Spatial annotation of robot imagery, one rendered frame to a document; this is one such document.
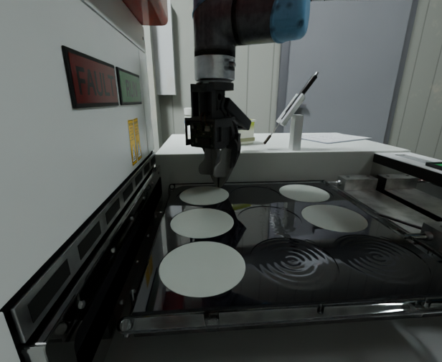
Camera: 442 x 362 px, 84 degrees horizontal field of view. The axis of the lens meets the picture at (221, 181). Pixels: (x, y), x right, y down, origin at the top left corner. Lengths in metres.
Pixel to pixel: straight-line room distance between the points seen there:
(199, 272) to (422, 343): 0.27
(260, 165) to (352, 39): 2.13
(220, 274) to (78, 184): 0.17
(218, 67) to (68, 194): 0.32
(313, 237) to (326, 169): 0.31
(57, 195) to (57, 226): 0.02
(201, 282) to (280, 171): 0.40
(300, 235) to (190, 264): 0.16
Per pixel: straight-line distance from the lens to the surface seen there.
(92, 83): 0.29
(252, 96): 2.33
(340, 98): 2.57
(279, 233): 0.37
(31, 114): 0.20
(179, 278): 0.29
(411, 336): 0.41
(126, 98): 0.40
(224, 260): 0.31
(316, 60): 2.47
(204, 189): 0.52
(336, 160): 0.66
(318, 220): 0.43
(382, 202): 0.61
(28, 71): 0.21
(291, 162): 0.62
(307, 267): 0.32
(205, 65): 0.47
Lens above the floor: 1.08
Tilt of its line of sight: 18 degrees down
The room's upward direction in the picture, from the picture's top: straight up
